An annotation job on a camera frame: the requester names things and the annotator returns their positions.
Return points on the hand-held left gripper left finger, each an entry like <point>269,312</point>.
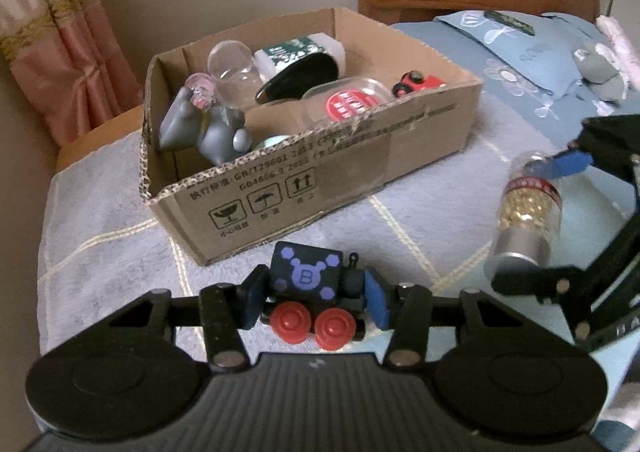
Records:
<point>255,297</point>

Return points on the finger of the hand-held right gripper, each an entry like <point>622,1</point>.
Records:
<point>540,280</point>
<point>570,163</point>

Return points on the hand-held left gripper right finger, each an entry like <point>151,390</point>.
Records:
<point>377,301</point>

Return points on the black toy train red wheels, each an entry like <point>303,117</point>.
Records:
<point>305,277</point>

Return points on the glass bottle of gold beads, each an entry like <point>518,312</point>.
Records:
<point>525,217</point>

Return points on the cardboard box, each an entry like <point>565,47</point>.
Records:
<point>350,172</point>

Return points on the teal plastic ball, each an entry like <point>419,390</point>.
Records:
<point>272,143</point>

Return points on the red toy car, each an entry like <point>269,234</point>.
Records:
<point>417,83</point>

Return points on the clear plastic jar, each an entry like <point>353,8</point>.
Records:
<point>232,67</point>

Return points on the white bottle with green label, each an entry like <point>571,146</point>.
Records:
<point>290,52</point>

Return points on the blue bed sheet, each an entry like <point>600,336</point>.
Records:
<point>500,107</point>

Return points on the grey plush toy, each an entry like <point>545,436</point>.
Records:
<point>597,67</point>

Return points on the blue pillow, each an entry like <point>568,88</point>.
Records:
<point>520,52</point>

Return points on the white pink cloth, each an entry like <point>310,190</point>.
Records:
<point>622,47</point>

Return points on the grey checked cloth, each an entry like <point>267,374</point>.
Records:
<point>110,242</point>

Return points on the grey cat figurine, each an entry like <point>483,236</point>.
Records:
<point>215,132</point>

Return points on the clear jar with red label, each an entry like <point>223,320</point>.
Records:
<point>350,102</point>

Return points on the pink clear knob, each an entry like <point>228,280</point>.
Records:
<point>201,90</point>

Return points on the black oval dish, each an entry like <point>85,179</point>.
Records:
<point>300,77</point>

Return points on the pink curtain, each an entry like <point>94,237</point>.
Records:
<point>55,57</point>

